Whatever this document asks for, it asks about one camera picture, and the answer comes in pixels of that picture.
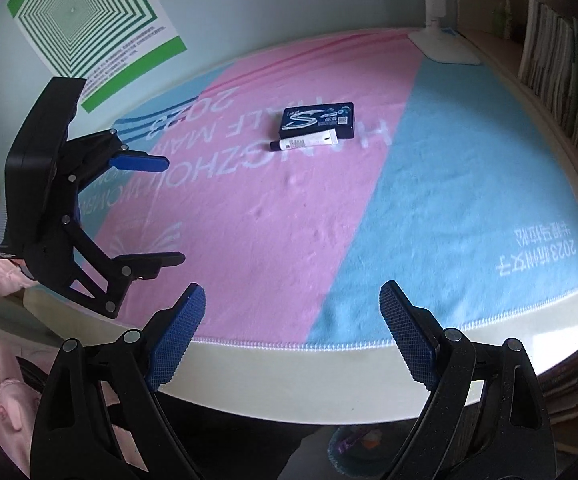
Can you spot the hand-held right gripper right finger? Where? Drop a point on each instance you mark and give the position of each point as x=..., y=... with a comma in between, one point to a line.
x=411, y=335

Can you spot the green bottle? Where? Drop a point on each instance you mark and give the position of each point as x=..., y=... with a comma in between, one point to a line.
x=504, y=20

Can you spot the waste bin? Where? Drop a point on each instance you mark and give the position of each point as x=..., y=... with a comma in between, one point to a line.
x=354, y=447

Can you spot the pink and blue printed towel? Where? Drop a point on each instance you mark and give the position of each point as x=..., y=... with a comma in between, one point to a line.
x=269, y=210

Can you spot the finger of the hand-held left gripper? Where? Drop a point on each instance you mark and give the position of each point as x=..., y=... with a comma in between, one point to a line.
x=139, y=262
x=139, y=161

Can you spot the small white tube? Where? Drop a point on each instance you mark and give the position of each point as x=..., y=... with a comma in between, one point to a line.
x=304, y=141

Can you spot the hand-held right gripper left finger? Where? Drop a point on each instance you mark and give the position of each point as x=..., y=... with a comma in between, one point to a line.
x=176, y=340

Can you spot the white desk lamp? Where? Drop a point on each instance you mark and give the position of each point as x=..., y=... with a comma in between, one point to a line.
x=444, y=47

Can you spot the green and white wall poster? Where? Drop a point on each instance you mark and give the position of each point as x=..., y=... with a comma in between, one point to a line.
x=94, y=10

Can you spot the row of books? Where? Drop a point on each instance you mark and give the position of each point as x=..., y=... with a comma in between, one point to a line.
x=559, y=60

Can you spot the dark blue box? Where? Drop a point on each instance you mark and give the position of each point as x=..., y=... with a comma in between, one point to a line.
x=314, y=117

